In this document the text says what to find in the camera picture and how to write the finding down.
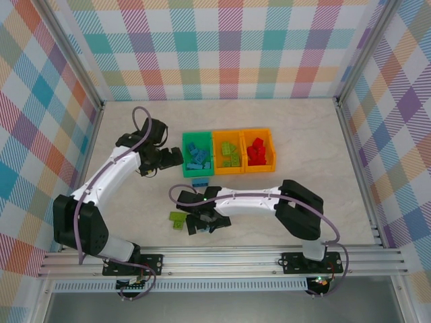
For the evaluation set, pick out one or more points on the light green eight-stud lego brick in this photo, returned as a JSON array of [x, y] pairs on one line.
[[227, 148], [178, 224]]

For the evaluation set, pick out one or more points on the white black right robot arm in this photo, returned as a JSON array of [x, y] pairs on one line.
[[249, 203]]

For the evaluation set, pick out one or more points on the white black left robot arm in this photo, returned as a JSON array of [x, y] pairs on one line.
[[107, 178]]

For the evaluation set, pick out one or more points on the long blue lego brick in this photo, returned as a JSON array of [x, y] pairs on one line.
[[200, 182]]

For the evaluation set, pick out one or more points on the green plastic bin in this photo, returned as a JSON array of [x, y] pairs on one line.
[[198, 174]]

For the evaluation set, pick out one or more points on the orange plastic bin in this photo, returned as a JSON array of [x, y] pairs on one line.
[[259, 169], [229, 171]]

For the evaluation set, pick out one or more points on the small light green lego brick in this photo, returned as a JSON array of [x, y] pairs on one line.
[[226, 163]]

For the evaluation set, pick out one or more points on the small red lego brick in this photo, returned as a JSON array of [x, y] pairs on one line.
[[256, 162], [252, 151]]

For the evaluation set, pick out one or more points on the long red lego brick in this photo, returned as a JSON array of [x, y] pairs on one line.
[[262, 154]]

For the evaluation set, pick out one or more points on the small circuit board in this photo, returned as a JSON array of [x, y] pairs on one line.
[[320, 282], [129, 286]]

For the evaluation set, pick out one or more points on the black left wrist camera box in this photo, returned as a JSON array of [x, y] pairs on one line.
[[148, 167]]

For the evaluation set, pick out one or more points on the wide aluminium mounting rail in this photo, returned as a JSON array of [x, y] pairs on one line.
[[219, 262]]

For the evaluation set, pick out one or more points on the aluminium side rail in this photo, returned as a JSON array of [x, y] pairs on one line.
[[359, 168], [92, 141]]

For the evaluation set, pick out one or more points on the aluminium frame post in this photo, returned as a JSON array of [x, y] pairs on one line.
[[74, 50], [367, 50]]

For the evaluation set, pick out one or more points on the aluminium frame leg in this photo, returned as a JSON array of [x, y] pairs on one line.
[[402, 303], [42, 303]]

